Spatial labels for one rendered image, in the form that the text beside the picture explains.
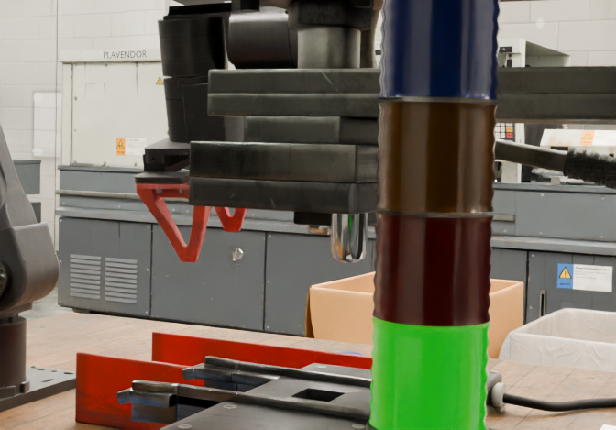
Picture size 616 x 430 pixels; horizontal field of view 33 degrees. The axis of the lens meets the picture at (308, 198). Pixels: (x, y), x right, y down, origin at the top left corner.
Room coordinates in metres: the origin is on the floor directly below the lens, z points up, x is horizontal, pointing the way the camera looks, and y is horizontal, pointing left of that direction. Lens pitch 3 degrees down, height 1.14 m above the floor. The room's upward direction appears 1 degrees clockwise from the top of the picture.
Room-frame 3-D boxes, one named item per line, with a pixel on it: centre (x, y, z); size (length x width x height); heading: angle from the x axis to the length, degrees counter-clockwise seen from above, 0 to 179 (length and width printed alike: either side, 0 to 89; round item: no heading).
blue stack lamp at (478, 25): (0.34, -0.04, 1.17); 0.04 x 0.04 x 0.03
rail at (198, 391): (0.61, 0.02, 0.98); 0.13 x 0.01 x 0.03; 65
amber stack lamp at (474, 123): (0.34, -0.04, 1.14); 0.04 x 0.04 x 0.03
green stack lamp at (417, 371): (0.34, -0.04, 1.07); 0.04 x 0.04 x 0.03
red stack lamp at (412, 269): (0.34, -0.04, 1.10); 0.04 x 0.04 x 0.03
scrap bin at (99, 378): (0.88, 0.05, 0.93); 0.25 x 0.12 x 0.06; 65
